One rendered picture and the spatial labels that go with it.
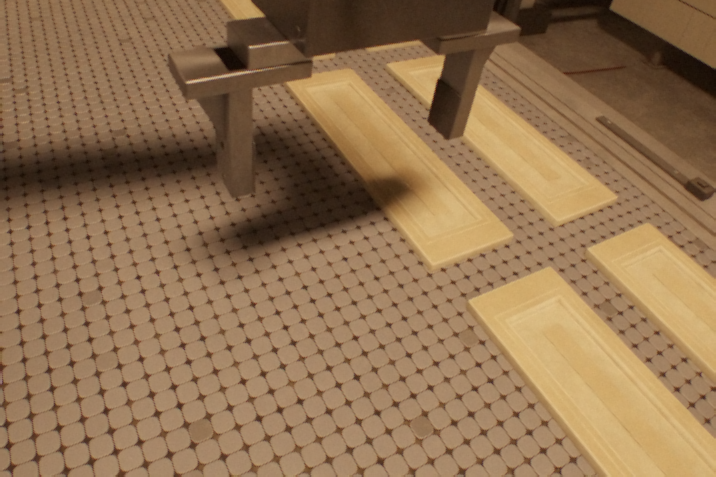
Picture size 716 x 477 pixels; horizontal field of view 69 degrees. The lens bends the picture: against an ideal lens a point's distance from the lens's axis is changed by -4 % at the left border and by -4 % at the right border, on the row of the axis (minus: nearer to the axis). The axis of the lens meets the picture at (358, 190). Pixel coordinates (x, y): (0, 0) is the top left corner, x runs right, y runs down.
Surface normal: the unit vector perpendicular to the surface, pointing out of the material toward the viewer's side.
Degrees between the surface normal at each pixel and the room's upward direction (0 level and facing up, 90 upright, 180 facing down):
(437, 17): 90
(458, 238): 0
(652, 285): 11
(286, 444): 0
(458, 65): 90
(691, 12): 90
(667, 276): 0
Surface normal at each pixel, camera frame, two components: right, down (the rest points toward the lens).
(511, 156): -0.05, -0.69
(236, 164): 0.51, 0.61
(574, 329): 0.29, -0.78
